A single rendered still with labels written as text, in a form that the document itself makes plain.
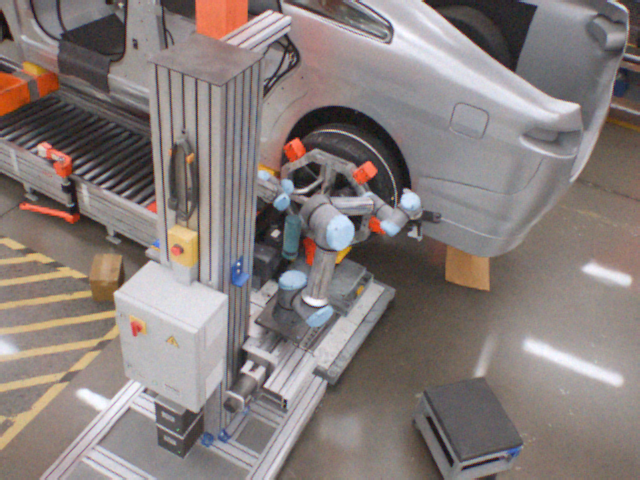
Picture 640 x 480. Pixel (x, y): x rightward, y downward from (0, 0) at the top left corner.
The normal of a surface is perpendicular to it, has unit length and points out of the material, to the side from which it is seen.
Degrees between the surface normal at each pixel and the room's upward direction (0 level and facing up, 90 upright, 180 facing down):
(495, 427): 0
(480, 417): 0
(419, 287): 0
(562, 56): 90
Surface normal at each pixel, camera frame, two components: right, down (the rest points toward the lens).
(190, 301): 0.11, -0.75
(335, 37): -0.46, 0.40
